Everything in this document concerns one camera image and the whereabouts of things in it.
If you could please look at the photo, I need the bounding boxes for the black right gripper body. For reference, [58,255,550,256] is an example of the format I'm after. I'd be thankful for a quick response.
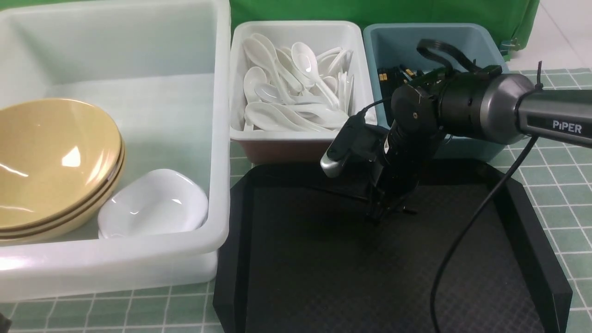
[365,124,444,204]

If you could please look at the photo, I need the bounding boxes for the blue chopstick bin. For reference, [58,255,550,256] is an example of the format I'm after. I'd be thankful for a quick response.
[363,23,510,161]

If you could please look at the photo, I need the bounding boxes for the white dish in tub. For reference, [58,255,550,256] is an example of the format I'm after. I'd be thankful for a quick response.
[98,169,209,239]

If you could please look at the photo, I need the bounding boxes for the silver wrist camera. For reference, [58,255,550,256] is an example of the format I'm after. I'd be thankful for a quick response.
[320,116,369,179]

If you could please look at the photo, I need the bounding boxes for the yellow bowl top stacked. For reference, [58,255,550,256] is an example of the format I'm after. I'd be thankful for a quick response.
[0,139,127,245]

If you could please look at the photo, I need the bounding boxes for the yellow noodle bowl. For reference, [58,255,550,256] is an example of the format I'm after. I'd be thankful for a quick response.
[0,98,121,230]

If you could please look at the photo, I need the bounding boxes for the white spoon bin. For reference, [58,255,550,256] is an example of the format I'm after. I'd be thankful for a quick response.
[229,20,374,165]

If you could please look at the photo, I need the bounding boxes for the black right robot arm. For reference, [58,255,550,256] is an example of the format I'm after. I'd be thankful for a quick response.
[367,66,591,222]

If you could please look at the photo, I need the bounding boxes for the black serving tray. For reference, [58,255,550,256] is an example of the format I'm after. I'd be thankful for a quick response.
[213,160,573,333]

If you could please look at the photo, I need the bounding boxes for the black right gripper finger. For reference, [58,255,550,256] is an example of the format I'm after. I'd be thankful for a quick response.
[366,193,417,225]

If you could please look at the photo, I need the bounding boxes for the white spoon upright top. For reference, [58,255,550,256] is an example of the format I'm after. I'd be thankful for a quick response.
[290,42,339,108]

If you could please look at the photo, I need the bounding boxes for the yellow bowl bottom stacked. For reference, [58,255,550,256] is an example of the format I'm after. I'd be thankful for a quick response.
[0,157,125,246]

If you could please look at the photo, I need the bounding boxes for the large white plastic tub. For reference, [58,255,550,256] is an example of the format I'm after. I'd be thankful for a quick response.
[1,0,231,302]

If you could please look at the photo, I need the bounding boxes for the black chopsticks pile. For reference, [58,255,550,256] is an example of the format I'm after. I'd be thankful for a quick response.
[377,64,425,99]

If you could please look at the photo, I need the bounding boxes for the white spoon left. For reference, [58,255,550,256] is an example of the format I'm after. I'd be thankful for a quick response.
[243,66,268,104]

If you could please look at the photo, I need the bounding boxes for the yellow bowl stacked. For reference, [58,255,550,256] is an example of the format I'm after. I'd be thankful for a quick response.
[0,157,125,246]
[0,139,127,245]

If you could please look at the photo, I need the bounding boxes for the green checkered tablecloth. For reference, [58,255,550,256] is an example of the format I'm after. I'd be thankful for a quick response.
[1,139,591,333]

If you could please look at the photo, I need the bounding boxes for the white spoon front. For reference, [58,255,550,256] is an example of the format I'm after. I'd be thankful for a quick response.
[245,103,328,131]

